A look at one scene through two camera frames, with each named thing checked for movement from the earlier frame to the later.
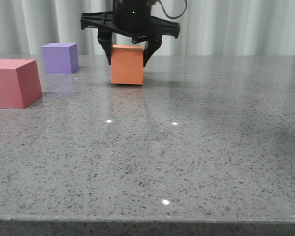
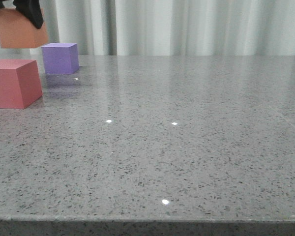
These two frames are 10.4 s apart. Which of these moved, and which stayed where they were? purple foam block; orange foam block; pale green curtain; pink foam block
Moved: orange foam block
Stayed: pale green curtain; purple foam block; pink foam block
